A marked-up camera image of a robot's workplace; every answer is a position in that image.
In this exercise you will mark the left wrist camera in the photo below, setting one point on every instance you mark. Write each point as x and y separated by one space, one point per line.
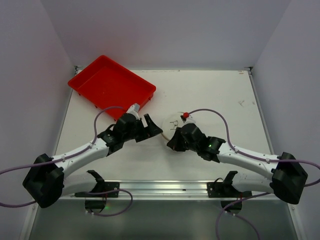
134 109

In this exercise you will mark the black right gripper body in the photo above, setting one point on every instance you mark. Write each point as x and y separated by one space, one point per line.
180 139

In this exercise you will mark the aluminium mounting rail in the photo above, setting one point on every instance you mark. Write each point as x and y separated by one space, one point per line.
145 189

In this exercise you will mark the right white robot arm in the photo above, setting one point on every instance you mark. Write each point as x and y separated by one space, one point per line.
281 175

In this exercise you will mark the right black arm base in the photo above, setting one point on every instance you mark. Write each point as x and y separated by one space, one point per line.
222 188

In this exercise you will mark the red plastic tray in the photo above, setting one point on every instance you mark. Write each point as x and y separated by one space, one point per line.
106 83

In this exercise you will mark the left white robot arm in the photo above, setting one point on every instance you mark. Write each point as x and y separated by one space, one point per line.
47 176

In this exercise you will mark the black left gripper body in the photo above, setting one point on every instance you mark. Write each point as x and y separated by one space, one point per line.
142 128

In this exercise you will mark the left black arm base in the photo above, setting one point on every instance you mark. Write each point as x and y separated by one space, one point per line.
97 192

